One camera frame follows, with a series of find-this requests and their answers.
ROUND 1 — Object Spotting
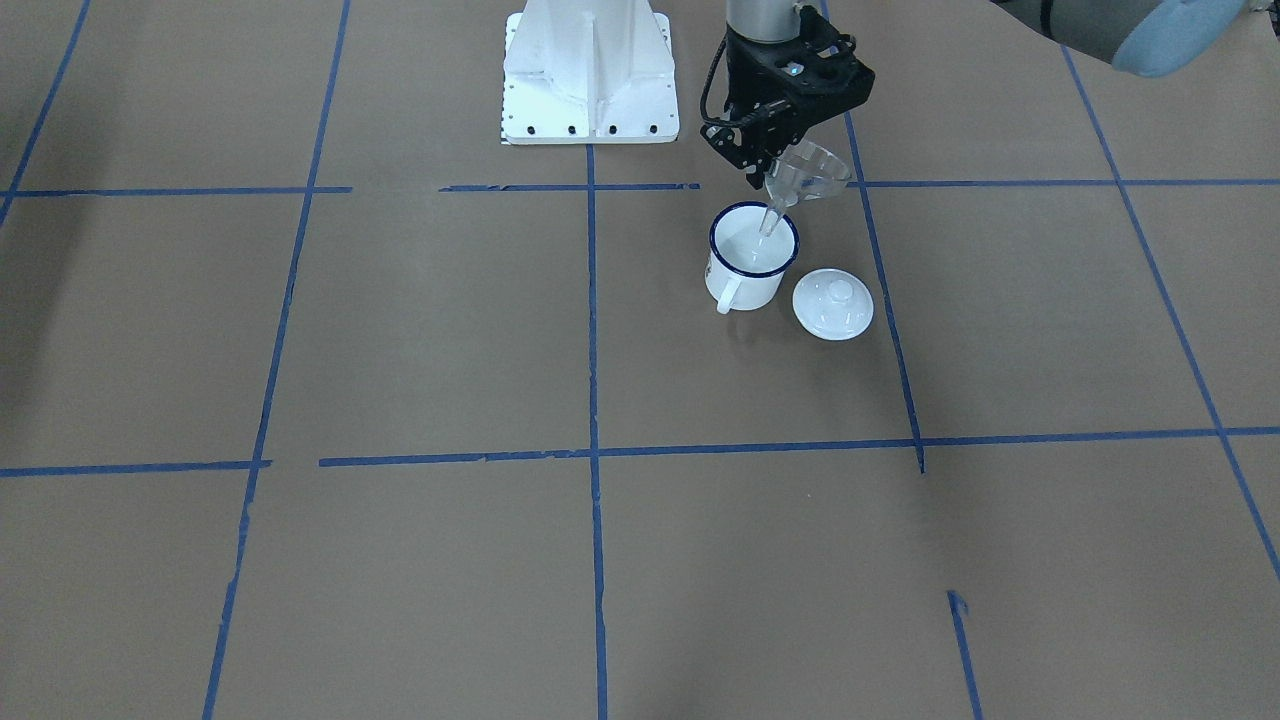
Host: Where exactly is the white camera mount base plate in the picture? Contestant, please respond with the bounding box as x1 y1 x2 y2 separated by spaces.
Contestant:
498 12 681 147

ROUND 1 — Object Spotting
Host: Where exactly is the white camera column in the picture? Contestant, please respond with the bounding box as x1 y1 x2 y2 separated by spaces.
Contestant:
503 0 673 131

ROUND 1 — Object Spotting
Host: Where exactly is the clear glass funnel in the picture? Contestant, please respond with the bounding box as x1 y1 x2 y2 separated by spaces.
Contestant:
758 140 852 237

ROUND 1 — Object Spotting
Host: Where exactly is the white enamel mug lid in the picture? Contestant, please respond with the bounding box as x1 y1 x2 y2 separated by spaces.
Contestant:
791 268 876 341

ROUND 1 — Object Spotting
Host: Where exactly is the brown paper table cover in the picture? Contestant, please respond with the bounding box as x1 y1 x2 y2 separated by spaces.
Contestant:
3 1 1277 719

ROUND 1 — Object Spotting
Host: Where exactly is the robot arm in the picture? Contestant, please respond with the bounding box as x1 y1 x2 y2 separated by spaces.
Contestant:
699 1 1245 190

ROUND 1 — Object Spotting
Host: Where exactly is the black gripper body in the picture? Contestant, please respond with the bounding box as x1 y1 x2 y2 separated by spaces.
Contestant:
724 29 800 131

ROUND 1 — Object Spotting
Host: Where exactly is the black camera cable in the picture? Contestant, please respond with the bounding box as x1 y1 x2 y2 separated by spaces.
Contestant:
698 35 771 151

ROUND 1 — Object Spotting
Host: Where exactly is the white enamel mug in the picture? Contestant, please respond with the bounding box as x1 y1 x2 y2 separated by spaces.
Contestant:
704 201 800 314

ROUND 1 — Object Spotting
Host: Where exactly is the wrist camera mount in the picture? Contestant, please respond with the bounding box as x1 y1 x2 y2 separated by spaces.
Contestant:
776 32 876 127

